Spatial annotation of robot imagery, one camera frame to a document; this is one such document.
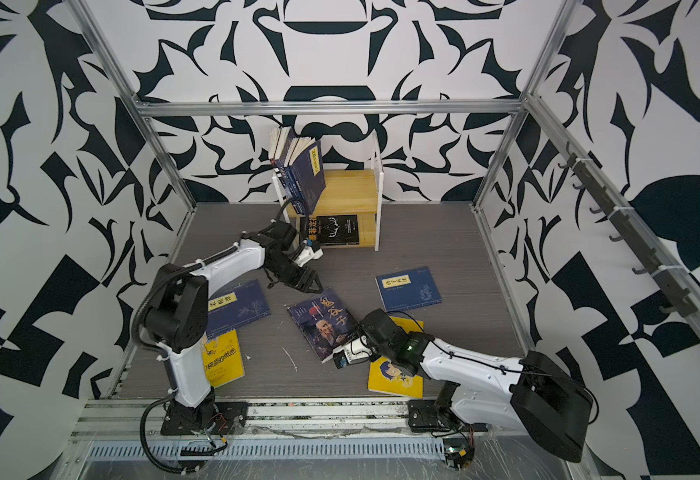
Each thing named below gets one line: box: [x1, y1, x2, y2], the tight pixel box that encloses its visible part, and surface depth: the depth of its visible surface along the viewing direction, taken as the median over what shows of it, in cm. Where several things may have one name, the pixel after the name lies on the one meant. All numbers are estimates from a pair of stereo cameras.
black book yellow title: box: [308, 215, 360, 246], surface depth 107 cm
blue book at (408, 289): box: [375, 266, 443, 311], surface depth 98 cm
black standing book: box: [268, 127, 286, 181], surface depth 79 cm
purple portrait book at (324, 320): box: [286, 287, 359, 364], surface depth 88 cm
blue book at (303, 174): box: [283, 137, 326, 214], surface depth 83 cm
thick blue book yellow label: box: [282, 136, 324, 214], surface depth 83 cm
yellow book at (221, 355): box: [202, 329, 245, 389], surface depth 84 cm
